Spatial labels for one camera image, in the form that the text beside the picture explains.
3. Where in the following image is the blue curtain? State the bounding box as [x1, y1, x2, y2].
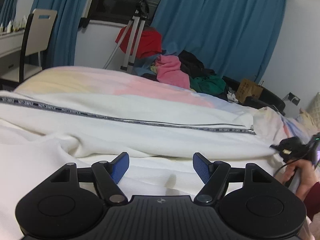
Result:
[150, 0, 288, 85]
[31, 0, 99, 69]

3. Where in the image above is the white zip jacket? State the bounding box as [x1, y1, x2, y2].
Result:
[0, 90, 300, 240]

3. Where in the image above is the white and black chair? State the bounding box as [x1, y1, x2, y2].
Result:
[0, 9, 58, 83]

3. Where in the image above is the person's right hand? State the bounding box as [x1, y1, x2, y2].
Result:
[283, 159, 320, 201]

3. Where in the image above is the bed with pastel sheet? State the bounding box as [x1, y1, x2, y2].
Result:
[0, 66, 320, 240]

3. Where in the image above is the white vanity desk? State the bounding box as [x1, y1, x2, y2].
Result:
[0, 29, 25, 77]

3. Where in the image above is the dark window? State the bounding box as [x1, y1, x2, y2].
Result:
[82, 0, 173, 28]

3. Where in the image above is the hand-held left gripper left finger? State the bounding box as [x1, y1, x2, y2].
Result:
[50, 152, 130, 205]

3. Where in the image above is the white patterned cloth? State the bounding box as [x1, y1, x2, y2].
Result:
[226, 91, 240, 103]

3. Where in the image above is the black cable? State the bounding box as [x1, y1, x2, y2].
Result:
[274, 155, 308, 188]

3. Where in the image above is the white tripod stand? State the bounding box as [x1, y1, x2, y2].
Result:
[103, 0, 150, 71]

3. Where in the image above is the brown paper bag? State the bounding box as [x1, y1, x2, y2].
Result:
[235, 76, 264, 103]

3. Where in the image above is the row of cosmetic bottles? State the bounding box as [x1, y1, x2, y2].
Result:
[0, 15, 28, 34]

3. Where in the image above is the black padded bench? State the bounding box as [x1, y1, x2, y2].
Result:
[222, 76, 286, 117]

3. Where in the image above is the green cloth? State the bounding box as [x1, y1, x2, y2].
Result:
[189, 75, 227, 96]

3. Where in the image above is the pink cloth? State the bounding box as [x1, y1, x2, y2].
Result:
[155, 55, 190, 89]

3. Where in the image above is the wavy-edged vanity mirror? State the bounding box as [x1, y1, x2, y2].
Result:
[0, 0, 22, 28]

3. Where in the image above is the wall power socket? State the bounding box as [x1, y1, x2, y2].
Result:
[287, 92, 301, 106]

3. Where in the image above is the red cloth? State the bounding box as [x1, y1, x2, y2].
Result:
[115, 26, 163, 59]

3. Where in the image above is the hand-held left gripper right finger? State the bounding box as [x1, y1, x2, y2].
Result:
[192, 152, 275, 205]

